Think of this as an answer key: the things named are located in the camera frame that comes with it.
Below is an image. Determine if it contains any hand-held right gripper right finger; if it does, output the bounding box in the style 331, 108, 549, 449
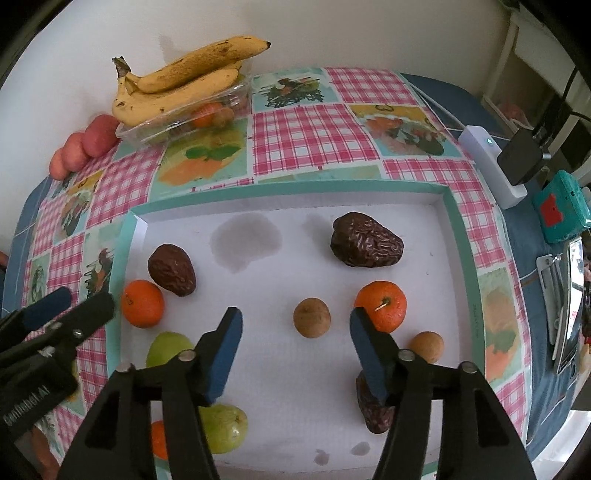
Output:
349, 307, 539, 480

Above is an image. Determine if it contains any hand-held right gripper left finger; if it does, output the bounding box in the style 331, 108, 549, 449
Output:
58, 307, 244, 480

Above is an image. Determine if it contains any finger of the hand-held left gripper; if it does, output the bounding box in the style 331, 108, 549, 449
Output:
0, 292, 116, 370
0, 286, 73, 344

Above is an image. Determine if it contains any tangerine with stem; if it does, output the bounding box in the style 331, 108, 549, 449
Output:
354, 281, 408, 334

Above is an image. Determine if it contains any green guava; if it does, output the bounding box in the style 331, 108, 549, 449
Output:
198, 403, 249, 455
146, 331, 197, 368

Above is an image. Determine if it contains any brown longan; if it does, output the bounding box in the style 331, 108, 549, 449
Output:
293, 298, 332, 339
407, 331, 445, 364

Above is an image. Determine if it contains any small dark brown date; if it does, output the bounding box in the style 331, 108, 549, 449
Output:
355, 373, 397, 435

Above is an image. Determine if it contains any large dark brown date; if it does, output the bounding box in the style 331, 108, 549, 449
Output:
331, 212, 404, 268

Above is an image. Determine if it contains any white cardboard tray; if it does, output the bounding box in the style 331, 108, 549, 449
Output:
106, 182, 485, 480

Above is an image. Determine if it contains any clear plastic container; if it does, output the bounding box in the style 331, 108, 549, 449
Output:
115, 76, 254, 147

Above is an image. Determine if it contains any metal phone stand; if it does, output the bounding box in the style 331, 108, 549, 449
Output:
536, 233, 591, 379

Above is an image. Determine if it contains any spotted yellow banana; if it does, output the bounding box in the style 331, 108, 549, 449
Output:
127, 36, 272, 94
112, 56, 243, 127

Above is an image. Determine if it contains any white power strip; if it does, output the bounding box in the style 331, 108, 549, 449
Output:
458, 126, 527, 209

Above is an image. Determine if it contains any pink checked fruit-print tablecloth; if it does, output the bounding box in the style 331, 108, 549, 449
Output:
14, 67, 532, 480

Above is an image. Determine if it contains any teal box with red label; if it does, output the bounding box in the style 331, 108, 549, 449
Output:
532, 170, 591, 244

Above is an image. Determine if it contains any black plug adapter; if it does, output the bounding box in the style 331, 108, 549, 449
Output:
498, 128, 550, 185

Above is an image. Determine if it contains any white shelf unit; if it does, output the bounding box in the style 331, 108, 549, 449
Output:
482, 9, 591, 123

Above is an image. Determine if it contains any white cable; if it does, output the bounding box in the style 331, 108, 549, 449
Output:
413, 85, 465, 132

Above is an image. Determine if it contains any black cable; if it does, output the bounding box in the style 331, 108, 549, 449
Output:
536, 65, 591, 139

